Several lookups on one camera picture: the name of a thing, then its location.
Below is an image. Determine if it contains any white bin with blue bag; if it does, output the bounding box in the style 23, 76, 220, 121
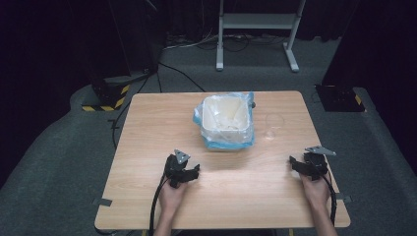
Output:
192, 90, 257, 151

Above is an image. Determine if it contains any black floor cable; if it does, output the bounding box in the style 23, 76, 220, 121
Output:
107, 61, 207, 150

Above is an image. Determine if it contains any person's left hand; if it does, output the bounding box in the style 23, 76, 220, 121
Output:
158, 178, 190, 214

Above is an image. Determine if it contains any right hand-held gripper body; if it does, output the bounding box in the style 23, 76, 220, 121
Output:
303, 145, 337, 182

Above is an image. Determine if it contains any grey tape strip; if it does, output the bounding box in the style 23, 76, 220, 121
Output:
333, 193, 354, 204
90, 197, 113, 207

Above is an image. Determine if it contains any black box on floor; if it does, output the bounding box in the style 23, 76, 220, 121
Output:
314, 84, 367, 113

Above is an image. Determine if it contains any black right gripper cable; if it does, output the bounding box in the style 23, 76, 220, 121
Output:
322, 174, 338, 227

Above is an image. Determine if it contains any person's right hand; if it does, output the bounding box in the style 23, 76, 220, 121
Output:
299, 171, 332, 211

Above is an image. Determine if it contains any black yellow striped stand base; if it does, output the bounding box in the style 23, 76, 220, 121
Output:
81, 76, 132, 113

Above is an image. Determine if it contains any white square trash bin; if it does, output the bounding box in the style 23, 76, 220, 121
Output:
201, 94, 252, 152

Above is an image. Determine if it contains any clear plastic cup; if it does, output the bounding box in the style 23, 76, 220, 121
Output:
263, 112, 286, 142

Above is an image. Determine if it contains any white metal stand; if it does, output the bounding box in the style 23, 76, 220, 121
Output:
214, 0, 308, 74

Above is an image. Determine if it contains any white floor cable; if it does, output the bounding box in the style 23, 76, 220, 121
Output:
162, 33, 220, 51

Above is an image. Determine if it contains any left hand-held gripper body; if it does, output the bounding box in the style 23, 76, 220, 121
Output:
163, 148, 192, 190

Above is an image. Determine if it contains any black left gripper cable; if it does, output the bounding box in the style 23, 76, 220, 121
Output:
148, 174, 169, 236

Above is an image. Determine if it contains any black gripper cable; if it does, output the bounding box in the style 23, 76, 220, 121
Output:
148, 174, 169, 236
322, 174, 338, 227

